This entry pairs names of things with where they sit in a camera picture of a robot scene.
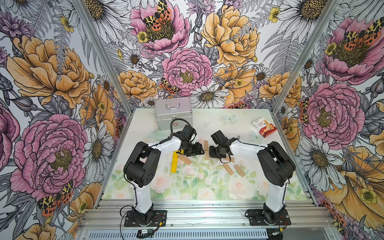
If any yellow short block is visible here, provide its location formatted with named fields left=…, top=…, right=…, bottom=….
left=173, top=152, right=179, bottom=160
left=171, top=157, right=178, bottom=173

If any wooden block diagonal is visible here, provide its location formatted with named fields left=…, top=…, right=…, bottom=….
left=223, top=164, right=234, bottom=176

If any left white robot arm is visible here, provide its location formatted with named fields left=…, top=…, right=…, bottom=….
left=124, top=136, right=205, bottom=227

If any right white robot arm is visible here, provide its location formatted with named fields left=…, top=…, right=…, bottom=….
left=209, top=138, right=296, bottom=225

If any silver metal case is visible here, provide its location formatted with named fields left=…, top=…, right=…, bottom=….
left=155, top=97, right=193, bottom=131

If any red white snack box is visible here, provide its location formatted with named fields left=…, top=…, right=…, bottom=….
left=252, top=117, right=277, bottom=138

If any small green circuit board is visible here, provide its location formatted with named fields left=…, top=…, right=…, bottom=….
left=137, top=229, right=152, bottom=238

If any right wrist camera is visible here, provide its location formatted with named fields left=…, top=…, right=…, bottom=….
left=211, top=130, right=238, bottom=147

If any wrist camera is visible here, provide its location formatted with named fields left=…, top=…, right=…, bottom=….
left=179, top=125, right=197, bottom=143
left=211, top=130, right=238, bottom=147

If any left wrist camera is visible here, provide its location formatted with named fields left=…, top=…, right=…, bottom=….
left=179, top=125, right=197, bottom=143

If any aluminium front rail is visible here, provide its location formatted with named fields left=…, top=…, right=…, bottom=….
left=80, top=199, right=332, bottom=230

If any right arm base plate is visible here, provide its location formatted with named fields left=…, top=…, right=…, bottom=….
left=245, top=209, right=292, bottom=227

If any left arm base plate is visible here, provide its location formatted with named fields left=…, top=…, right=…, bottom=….
left=123, top=210, right=168, bottom=227

